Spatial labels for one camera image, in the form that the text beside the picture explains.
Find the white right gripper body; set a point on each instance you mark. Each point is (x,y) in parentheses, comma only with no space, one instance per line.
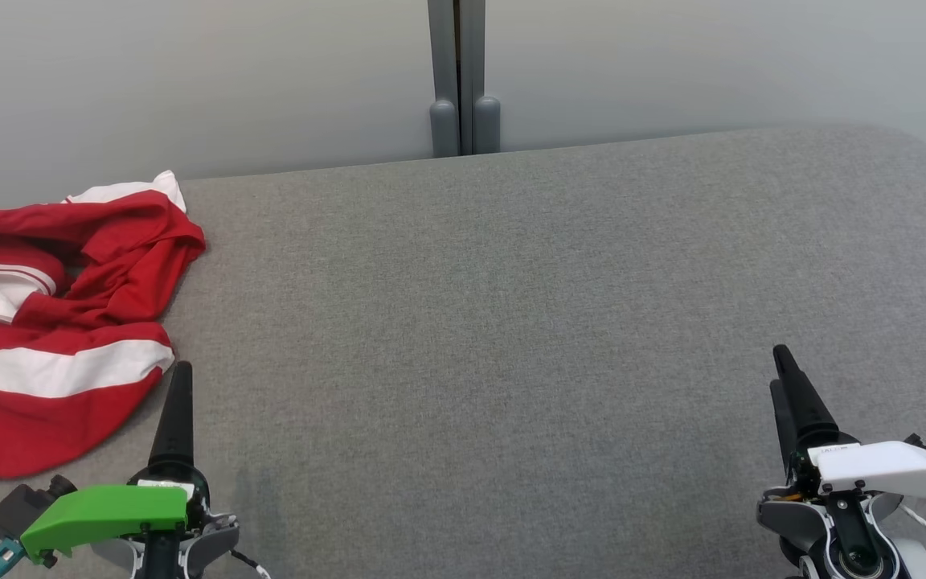
(889,470)

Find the red shorts with white stripe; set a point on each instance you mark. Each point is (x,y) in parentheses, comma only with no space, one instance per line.
(29,434)

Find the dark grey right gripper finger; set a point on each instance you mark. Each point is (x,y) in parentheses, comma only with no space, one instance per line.
(805,410)
(781,422)

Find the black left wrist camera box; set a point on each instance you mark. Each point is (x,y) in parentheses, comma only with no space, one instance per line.
(17,507)

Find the red Bulls jersey white sleeves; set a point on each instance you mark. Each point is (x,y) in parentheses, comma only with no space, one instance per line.
(133,257)

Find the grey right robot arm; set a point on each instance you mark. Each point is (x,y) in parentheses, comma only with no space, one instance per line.
(792,515)

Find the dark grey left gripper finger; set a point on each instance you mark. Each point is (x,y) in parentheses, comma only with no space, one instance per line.
(178,426)

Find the grey partition post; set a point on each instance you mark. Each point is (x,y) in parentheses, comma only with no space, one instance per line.
(443,80)

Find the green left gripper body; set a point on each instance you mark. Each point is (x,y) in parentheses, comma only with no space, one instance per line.
(101,511)

